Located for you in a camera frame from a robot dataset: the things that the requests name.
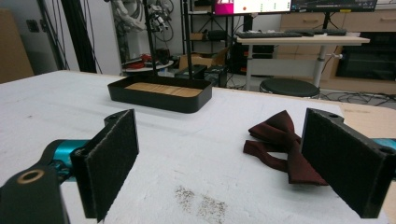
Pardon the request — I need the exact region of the black metal shelf rack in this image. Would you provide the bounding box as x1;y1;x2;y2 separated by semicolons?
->
180;0;237;57

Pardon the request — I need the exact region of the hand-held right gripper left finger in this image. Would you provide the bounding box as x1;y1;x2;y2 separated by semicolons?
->
70;108;140;223

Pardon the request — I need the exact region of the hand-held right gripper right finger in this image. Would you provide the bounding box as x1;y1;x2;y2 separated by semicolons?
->
300;107;396;219

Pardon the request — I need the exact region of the black tray with wooden bottom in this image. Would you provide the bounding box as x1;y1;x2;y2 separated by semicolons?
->
106;74;213;114

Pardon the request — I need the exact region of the round white side table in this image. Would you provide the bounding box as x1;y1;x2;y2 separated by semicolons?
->
121;59;175;75

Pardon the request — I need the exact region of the black metal stand pole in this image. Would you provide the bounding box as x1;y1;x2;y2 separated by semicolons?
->
143;0;159;78
182;0;194;80

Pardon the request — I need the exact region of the round black stool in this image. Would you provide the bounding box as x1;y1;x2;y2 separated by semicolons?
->
259;77;321;98

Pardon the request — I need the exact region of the cardboard box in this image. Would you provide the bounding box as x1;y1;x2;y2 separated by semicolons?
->
178;47;231;71

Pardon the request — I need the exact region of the dark computer monitor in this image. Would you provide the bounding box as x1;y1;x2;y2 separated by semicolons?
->
291;0;378;13

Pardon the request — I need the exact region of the brown board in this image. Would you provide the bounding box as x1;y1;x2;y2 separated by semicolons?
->
0;7;35;85

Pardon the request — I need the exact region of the wooden cabinet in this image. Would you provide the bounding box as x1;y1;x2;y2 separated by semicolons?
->
276;8;396;94

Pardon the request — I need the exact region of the black keyboard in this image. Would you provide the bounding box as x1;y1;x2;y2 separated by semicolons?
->
235;31;304;39

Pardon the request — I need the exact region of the dark red bow tie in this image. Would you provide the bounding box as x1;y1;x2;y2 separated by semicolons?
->
243;109;329;187

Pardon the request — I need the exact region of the light wooden desk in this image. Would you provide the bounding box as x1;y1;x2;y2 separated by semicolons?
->
235;33;371;91

